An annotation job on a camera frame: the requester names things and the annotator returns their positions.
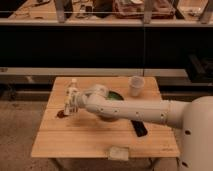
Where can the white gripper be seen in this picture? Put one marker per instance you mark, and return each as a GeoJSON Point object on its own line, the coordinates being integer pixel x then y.
{"type": "Point", "coordinates": [78, 100]}

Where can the white plastic bottle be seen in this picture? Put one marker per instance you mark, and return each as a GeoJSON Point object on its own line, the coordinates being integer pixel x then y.
{"type": "Point", "coordinates": [71, 89]}

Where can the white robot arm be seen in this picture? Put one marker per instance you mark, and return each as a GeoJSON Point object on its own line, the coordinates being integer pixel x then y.
{"type": "Point", "coordinates": [194, 119]}

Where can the brown sausage-shaped object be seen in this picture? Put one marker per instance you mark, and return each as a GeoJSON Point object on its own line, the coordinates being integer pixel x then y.
{"type": "Point", "coordinates": [60, 114]}

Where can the wooden table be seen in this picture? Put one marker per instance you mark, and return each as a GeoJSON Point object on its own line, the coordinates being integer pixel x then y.
{"type": "Point", "coordinates": [84, 135]}

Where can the white paper cup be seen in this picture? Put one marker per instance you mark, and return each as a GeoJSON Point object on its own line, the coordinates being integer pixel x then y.
{"type": "Point", "coordinates": [135, 85]}

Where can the white label tag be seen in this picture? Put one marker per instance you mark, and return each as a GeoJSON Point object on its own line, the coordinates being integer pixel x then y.
{"type": "Point", "coordinates": [118, 153]}

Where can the black remote control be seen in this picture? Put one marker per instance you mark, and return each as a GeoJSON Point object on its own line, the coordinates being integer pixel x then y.
{"type": "Point", "coordinates": [139, 128]}

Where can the black shelf unit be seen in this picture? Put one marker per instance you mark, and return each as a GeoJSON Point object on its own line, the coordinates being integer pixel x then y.
{"type": "Point", "coordinates": [166, 38]}

